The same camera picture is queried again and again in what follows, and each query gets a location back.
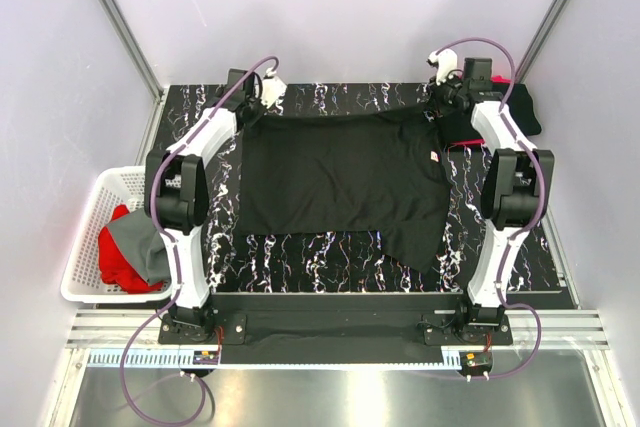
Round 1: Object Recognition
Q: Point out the folded black t-shirt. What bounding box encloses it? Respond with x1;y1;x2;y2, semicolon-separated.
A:
435;84;542;144

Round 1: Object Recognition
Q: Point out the black t-shirt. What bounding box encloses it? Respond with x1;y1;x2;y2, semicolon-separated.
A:
237;105;451;272
435;84;542;144

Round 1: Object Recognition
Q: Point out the grey t-shirt in basket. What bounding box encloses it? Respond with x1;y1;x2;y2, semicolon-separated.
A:
107;209;171;286

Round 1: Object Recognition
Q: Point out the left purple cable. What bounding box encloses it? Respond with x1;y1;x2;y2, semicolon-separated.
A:
122;55;279;423

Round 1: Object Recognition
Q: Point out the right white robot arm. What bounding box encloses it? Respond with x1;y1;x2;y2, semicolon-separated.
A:
428;49;555;344

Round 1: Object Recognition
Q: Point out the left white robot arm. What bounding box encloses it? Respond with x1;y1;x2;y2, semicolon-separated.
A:
144;69;263;343

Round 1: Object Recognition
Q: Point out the red t-shirt in basket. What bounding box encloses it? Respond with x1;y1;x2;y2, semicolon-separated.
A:
98;204;164;294

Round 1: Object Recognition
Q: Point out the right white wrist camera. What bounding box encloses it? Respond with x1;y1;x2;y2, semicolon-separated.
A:
427;48;458;85

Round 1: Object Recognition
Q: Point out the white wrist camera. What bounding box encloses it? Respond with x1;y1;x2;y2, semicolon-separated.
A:
260;71;287;109
427;48;458;85

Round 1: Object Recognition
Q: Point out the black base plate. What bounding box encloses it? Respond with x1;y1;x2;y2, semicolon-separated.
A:
159;293;513;368

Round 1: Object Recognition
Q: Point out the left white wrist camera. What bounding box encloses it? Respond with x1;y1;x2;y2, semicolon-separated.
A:
260;71;287;109

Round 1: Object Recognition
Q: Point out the white plastic basket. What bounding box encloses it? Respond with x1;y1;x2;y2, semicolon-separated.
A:
60;166;171;304

